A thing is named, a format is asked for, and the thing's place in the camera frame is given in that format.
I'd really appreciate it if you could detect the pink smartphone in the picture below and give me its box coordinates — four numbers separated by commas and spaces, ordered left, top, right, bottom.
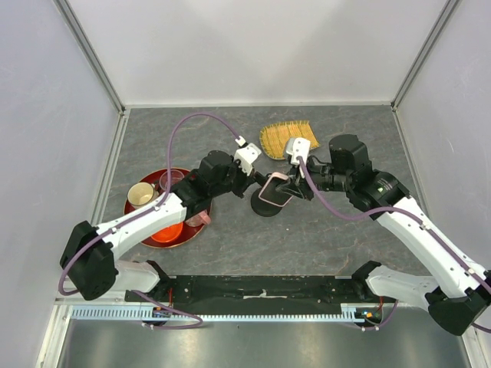
258, 172, 292, 208

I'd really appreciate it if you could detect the black phone stand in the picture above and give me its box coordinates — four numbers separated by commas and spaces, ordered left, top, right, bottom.
250, 187, 282, 217

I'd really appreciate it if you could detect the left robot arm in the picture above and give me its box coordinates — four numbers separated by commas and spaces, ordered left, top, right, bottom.
58, 143, 261, 301

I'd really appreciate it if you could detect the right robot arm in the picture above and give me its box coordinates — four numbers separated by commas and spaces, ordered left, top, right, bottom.
280, 134, 490, 336

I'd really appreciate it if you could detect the woven bamboo tray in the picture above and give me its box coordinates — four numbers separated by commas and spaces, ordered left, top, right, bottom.
259, 120, 320, 160

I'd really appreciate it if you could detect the pink ghost mug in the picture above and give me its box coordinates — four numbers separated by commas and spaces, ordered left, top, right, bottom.
185, 211, 211, 228

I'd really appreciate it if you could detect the clear drinking glass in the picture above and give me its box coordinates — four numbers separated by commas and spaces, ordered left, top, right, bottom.
159, 169, 184, 192

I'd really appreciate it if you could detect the red round tray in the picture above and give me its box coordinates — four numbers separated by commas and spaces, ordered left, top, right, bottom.
140, 169, 205, 249

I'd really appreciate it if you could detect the orange bowl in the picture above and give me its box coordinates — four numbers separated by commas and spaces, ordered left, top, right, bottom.
150, 222, 183, 243

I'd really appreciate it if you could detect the cream ceramic cup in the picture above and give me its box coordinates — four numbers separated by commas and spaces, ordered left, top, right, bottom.
127, 182, 158, 209

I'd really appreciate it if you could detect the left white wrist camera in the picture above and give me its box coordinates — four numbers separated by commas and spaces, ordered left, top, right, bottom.
233, 136, 262, 176

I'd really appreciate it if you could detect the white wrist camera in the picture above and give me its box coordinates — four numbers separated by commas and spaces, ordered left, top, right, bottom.
284, 137, 311, 166
233, 136, 262, 176

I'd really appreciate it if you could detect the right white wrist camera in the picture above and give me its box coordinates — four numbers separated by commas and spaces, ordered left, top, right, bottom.
284, 137, 311, 166

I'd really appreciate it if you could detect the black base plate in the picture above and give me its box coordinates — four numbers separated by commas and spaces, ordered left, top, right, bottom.
149, 275, 380, 316

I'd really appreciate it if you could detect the slotted cable duct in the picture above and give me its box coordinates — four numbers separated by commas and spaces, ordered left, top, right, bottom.
71, 304, 381, 323

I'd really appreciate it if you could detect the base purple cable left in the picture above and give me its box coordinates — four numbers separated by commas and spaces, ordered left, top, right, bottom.
132, 291, 204, 333

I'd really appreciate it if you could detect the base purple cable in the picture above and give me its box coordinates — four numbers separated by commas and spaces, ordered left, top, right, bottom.
132, 291, 204, 333
344, 298, 400, 333

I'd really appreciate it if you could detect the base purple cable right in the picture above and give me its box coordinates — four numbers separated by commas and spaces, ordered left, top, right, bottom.
344, 298, 400, 333

